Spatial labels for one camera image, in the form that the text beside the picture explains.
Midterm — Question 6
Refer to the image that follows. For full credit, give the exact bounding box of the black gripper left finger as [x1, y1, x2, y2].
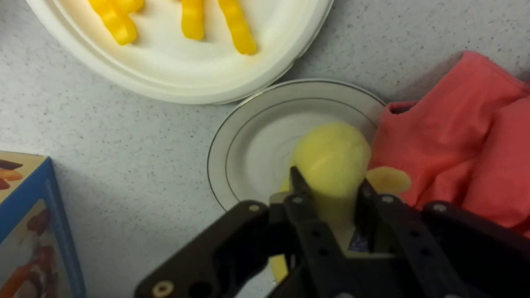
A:
[133, 166, 358, 298]

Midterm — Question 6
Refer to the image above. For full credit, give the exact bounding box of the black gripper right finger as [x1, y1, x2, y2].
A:
[353, 178, 530, 298]

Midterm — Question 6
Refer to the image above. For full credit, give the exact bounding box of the white plate with thin rim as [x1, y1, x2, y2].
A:
[205, 77, 388, 216]

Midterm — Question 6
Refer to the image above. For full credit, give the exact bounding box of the white paper plate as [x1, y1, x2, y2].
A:
[23, 0, 336, 108]

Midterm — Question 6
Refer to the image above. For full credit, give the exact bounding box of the blue toy food box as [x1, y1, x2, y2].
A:
[0, 151, 88, 298]

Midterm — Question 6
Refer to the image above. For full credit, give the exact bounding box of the large coral cloth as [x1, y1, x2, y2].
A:
[366, 50, 530, 241]

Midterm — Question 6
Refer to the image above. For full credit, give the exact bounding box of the yellow plastic fry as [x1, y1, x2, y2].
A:
[88, 0, 148, 49]
[179, 0, 207, 44]
[217, 0, 260, 59]

